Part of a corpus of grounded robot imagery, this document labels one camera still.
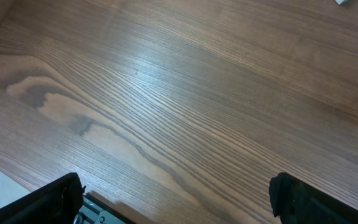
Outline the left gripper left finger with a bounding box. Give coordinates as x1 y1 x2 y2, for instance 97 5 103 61
0 172 85 224

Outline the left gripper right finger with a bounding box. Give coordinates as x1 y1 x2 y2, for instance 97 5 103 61
268 172 358 224

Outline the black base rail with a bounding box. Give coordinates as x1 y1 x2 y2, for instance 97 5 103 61
73 194 135 224

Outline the green edged block far left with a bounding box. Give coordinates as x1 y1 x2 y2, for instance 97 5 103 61
335 0 349 5

